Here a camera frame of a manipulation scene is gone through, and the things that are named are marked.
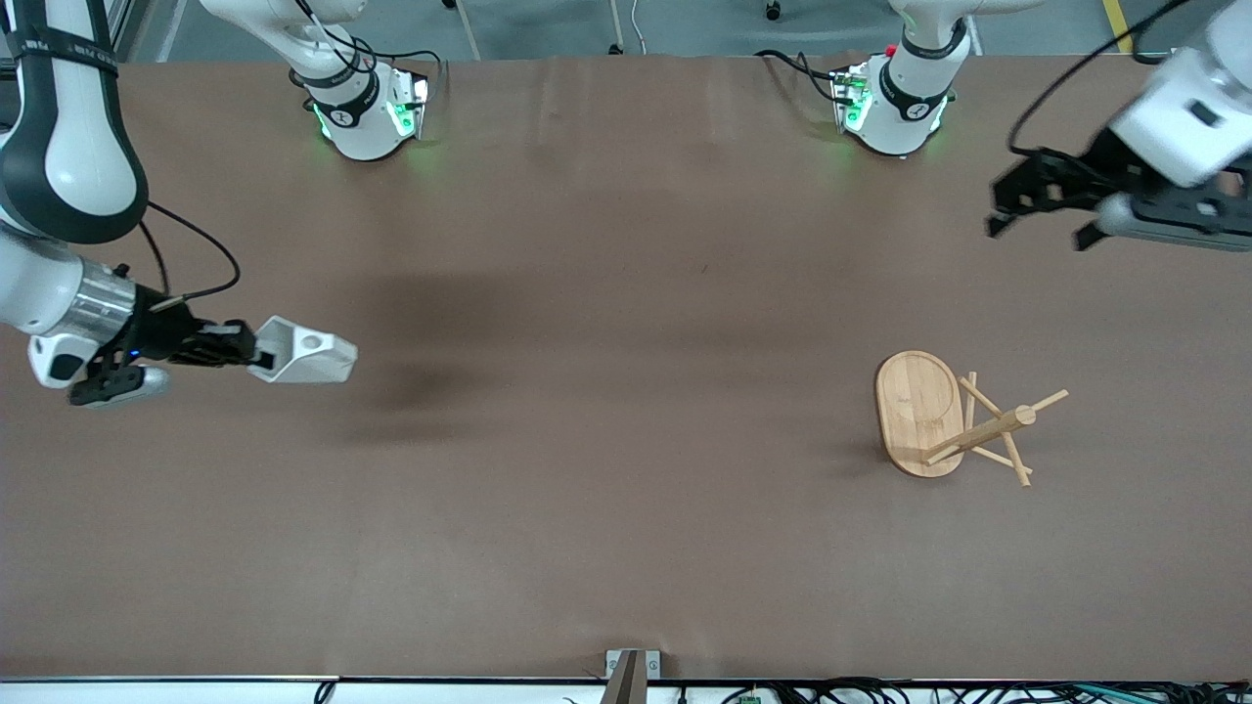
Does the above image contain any white faceted cup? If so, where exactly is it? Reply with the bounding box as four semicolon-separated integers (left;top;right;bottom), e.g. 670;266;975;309
246;315;358;384

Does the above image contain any wooden cup rack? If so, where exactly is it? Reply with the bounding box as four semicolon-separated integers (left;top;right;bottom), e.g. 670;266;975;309
874;350;1069;488

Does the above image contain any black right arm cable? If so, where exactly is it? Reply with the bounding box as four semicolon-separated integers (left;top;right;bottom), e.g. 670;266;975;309
137;200;242;300

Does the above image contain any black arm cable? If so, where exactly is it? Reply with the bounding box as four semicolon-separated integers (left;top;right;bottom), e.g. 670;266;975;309
137;200;242;300
1007;0;1189;157

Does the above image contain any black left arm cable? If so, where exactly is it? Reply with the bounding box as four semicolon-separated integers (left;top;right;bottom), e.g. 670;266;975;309
1007;0;1189;157

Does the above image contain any black left base cable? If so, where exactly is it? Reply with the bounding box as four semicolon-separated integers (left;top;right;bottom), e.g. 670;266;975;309
755;49;854;105

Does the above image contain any black base cable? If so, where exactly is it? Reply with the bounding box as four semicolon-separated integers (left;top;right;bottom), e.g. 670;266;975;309
755;49;854;105
291;0;446;97

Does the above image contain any aluminium frame profile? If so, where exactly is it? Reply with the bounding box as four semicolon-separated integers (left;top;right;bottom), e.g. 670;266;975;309
98;0;157;62

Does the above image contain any black right base cable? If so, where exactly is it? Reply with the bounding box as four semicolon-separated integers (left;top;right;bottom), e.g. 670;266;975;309
291;0;446;97

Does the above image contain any white table edge rail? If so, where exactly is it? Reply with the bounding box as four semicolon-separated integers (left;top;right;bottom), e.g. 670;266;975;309
0;677;1252;704

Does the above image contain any black cable bundle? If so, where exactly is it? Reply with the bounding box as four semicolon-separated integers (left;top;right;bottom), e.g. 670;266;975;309
675;678;1252;704

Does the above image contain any brown post under bracket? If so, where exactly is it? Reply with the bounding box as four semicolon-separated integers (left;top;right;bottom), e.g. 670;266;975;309
601;652;648;704

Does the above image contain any metal table edge bracket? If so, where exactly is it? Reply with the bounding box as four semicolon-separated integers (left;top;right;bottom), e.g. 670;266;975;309
604;649;662;680

